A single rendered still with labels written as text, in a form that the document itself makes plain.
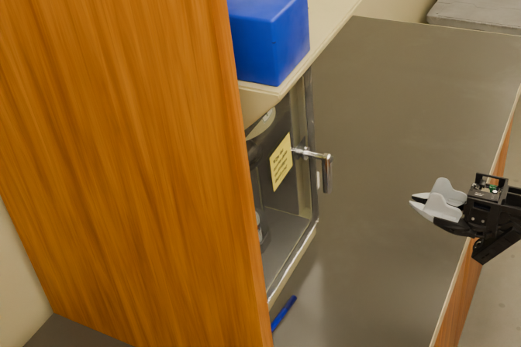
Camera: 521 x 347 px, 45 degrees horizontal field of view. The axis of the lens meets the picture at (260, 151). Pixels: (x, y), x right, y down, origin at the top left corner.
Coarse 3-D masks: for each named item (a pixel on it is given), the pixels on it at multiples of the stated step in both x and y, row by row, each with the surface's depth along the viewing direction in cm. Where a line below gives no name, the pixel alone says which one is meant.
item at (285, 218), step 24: (288, 96) 105; (312, 96) 114; (264, 120) 98; (288, 120) 107; (312, 120) 117; (264, 144) 100; (312, 144) 120; (264, 168) 102; (312, 168) 123; (264, 192) 104; (288, 192) 114; (312, 192) 126; (264, 216) 107; (288, 216) 117; (312, 216) 129; (264, 240) 109; (288, 240) 119; (264, 264) 111; (288, 264) 122
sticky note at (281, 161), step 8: (288, 136) 108; (280, 144) 106; (288, 144) 109; (280, 152) 107; (288, 152) 110; (272, 160) 104; (280, 160) 107; (288, 160) 111; (272, 168) 105; (280, 168) 108; (288, 168) 111; (272, 176) 106; (280, 176) 109
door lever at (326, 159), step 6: (306, 150) 117; (306, 156) 117; (312, 156) 116; (318, 156) 116; (324, 156) 115; (330, 156) 115; (324, 162) 115; (330, 162) 115; (324, 168) 116; (330, 168) 116; (324, 174) 117; (330, 174) 117; (324, 180) 118; (330, 180) 118; (324, 186) 119; (330, 186) 119; (324, 192) 120; (330, 192) 120
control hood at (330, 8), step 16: (320, 0) 97; (336, 0) 96; (352, 0) 96; (320, 16) 92; (336, 16) 92; (320, 32) 88; (336, 32) 89; (320, 48) 85; (304, 64) 82; (288, 80) 79; (240, 96) 79; (256, 96) 78; (272, 96) 77; (256, 112) 80
